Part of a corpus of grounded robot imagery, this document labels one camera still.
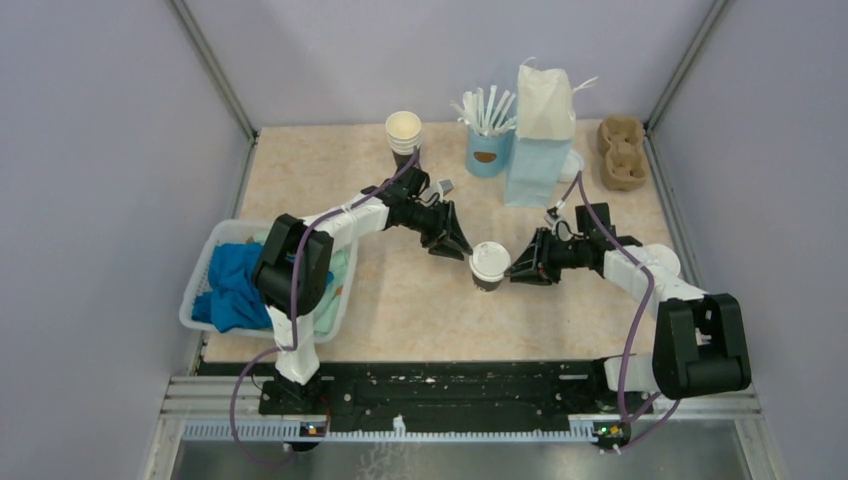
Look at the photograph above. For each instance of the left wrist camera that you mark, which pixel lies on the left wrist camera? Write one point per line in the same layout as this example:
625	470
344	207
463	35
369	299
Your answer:
444	187

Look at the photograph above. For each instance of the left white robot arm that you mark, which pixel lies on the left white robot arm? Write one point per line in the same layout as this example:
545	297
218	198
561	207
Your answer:
297	360

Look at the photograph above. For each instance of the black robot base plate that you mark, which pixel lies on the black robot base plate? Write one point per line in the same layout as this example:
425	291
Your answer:
446	397

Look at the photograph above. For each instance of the white cable duct strip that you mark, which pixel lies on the white cable duct strip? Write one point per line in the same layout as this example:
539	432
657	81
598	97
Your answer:
291	431

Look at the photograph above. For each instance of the light blue paper bag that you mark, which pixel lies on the light blue paper bag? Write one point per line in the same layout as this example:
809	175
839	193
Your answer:
545	127

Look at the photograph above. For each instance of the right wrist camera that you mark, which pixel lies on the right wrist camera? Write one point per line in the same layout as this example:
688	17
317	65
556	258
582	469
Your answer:
552	217

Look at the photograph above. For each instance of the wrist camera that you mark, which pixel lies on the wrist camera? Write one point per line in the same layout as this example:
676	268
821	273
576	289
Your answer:
444	187
552	217

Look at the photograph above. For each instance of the blue straw holder cup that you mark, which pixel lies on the blue straw holder cup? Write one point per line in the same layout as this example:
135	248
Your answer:
487	156

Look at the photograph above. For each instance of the black paper coffee cup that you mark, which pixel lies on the black paper coffee cup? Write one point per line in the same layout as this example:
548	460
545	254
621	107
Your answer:
666	257

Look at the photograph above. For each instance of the stack of spare lids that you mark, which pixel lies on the stack of spare lids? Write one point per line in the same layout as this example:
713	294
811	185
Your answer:
573	165

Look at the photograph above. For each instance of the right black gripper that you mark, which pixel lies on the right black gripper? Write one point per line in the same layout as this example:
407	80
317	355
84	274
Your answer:
531	259

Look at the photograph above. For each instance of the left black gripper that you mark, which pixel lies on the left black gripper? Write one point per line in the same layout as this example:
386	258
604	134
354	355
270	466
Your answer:
455	234

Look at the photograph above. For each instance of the brown pulp cup carrier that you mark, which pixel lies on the brown pulp cup carrier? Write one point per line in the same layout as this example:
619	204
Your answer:
620	141

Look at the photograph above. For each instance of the stack of paper cups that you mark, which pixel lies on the stack of paper cups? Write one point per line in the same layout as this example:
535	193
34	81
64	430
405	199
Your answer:
403	129

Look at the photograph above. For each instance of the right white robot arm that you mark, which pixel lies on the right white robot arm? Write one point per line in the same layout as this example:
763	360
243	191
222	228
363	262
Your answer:
699	345

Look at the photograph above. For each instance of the white plastic basket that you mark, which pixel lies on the white plastic basket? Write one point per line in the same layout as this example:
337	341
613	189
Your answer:
238	231

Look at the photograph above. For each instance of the bundle of wrapped straws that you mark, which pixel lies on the bundle of wrapped straws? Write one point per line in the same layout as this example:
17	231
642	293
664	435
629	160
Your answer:
487	113

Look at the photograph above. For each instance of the light green cloth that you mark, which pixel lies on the light green cloth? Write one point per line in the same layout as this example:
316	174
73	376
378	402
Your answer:
322	275

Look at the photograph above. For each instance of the blue cloth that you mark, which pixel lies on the blue cloth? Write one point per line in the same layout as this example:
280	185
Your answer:
234	302

